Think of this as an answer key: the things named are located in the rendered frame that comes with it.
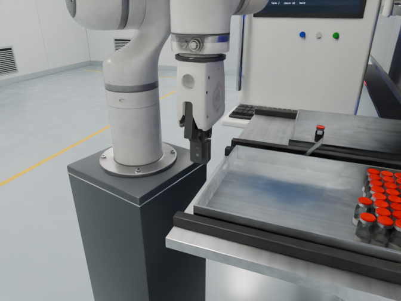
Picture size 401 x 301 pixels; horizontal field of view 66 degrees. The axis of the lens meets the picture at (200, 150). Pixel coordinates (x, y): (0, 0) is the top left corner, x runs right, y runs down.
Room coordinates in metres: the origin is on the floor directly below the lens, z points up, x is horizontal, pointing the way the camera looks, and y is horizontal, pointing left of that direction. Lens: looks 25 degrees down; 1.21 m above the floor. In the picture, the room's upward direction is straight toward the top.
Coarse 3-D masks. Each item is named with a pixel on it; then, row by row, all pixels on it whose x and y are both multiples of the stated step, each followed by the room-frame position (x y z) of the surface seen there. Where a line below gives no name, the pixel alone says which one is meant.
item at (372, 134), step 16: (304, 112) 0.92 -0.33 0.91; (320, 112) 0.91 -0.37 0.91; (304, 128) 0.85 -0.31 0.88; (336, 128) 0.85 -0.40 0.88; (352, 128) 0.85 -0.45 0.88; (368, 128) 0.85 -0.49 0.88; (384, 128) 0.84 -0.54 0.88; (400, 128) 0.83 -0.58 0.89; (288, 144) 0.69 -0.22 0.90; (304, 144) 0.68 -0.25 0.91; (336, 144) 0.74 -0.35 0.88; (352, 144) 0.74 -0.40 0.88; (368, 144) 0.74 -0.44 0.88; (384, 144) 0.74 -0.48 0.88; (400, 144) 0.74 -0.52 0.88; (400, 160) 0.61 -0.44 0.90
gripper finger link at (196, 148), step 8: (200, 136) 0.45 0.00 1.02; (192, 144) 0.46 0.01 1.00; (200, 144) 0.45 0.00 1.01; (208, 144) 0.46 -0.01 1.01; (192, 152) 0.46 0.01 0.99; (200, 152) 0.45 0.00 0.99; (208, 152) 0.46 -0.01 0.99; (192, 160) 0.46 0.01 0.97; (200, 160) 0.46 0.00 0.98; (208, 160) 0.46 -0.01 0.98
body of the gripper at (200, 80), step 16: (192, 64) 0.42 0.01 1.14; (208, 64) 0.43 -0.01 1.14; (192, 80) 0.43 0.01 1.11; (208, 80) 0.43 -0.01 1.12; (224, 80) 0.50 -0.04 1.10; (176, 96) 0.43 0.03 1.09; (192, 96) 0.42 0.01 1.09; (208, 96) 0.42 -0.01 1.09; (224, 96) 0.50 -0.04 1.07; (176, 112) 0.43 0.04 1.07; (208, 112) 0.42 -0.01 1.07; (208, 128) 0.42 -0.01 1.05
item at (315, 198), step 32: (256, 160) 0.64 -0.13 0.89; (288, 160) 0.61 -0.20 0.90; (320, 160) 0.59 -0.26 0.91; (224, 192) 0.51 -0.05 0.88; (256, 192) 0.51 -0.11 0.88; (288, 192) 0.51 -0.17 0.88; (320, 192) 0.51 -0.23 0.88; (352, 192) 0.51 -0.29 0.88; (256, 224) 0.38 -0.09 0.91; (288, 224) 0.41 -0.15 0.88; (320, 224) 0.41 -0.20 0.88; (352, 224) 0.41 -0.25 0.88; (384, 256) 0.31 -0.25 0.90
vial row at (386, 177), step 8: (384, 176) 0.49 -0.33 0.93; (392, 176) 0.49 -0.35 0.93; (384, 184) 0.46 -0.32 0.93; (392, 184) 0.46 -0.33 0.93; (384, 192) 0.45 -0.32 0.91; (392, 192) 0.43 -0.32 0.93; (392, 200) 0.41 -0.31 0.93; (400, 200) 0.41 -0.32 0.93; (392, 208) 0.39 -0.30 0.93; (400, 208) 0.39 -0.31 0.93; (392, 216) 0.38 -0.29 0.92; (400, 216) 0.37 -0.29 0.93; (400, 224) 0.35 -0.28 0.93; (392, 232) 0.35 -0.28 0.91; (400, 232) 0.35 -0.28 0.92; (392, 240) 0.35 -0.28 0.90; (400, 240) 0.34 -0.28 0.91; (392, 248) 0.35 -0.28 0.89; (400, 248) 0.34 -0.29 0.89
